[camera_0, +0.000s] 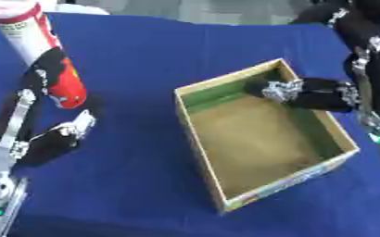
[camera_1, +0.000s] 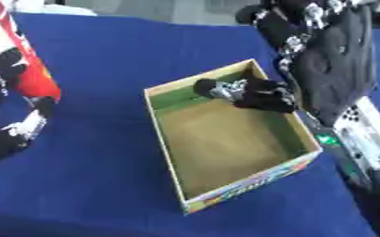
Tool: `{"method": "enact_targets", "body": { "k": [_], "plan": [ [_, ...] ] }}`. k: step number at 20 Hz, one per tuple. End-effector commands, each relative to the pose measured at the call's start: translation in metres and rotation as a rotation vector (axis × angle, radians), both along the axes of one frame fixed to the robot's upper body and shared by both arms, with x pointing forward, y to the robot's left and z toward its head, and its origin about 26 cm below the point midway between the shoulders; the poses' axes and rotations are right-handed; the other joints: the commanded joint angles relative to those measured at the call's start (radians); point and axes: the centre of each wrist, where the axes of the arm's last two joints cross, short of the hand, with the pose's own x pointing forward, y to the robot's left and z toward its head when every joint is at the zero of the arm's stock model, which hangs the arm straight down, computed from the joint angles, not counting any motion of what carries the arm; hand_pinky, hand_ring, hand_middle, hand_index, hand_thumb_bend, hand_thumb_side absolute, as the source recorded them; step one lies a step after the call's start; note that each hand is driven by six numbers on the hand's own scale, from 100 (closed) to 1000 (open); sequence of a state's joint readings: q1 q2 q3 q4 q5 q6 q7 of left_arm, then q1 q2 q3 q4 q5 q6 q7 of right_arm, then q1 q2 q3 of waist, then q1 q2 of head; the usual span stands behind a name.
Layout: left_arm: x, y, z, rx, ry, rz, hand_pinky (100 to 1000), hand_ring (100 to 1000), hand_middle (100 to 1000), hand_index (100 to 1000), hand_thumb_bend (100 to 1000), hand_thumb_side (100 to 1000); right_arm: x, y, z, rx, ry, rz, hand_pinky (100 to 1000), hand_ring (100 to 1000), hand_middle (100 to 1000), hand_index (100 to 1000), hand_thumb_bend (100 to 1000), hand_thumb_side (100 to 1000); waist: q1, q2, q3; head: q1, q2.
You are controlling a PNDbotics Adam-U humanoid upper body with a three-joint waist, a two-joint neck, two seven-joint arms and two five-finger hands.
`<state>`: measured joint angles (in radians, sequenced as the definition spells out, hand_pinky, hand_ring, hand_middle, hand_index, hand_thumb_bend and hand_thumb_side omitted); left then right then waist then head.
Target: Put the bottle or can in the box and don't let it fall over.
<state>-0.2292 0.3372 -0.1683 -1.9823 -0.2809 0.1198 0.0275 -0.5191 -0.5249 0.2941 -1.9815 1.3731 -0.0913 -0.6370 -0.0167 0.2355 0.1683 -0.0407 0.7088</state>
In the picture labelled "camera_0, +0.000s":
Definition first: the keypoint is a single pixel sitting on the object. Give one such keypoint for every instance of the tan cardboard box green inside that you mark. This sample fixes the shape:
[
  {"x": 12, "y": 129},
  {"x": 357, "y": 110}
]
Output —
[{"x": 252, "y": 139}]

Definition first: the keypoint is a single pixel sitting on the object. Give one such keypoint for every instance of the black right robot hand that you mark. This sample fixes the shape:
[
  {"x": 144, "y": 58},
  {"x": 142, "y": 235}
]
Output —
[{"x": 323, "y": 94}]

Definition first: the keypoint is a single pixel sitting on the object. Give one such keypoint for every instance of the white and red bottle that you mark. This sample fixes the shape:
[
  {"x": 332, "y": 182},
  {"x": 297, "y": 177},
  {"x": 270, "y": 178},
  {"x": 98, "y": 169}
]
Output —
[{"x": 28, "y": 34}]

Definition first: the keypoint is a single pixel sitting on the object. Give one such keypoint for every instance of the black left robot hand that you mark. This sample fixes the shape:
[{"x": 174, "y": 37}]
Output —
[{"x": 50, "y": 145}]

